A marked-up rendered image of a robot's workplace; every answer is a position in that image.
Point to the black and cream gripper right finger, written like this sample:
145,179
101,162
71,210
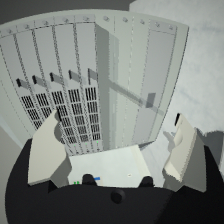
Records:
191,171

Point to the white server rack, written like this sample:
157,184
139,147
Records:
134,57

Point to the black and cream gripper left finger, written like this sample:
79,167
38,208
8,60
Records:
42,166

